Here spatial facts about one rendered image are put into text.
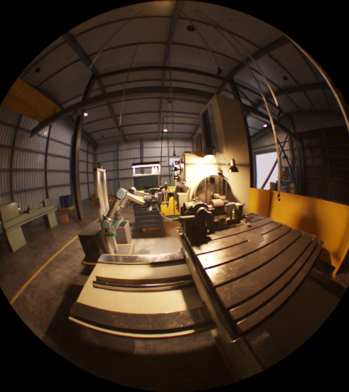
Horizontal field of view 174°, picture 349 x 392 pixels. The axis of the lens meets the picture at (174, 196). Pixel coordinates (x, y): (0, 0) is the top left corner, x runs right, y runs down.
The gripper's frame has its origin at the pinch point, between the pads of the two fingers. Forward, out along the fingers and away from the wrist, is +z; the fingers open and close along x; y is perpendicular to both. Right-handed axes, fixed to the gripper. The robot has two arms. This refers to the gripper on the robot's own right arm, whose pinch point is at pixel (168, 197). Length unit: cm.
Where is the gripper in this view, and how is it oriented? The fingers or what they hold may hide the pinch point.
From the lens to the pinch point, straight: 147.5
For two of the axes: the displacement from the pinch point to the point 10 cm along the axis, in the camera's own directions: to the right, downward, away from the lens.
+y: -1.6, -1.4, 9.8
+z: 9.9, -0.7, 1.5
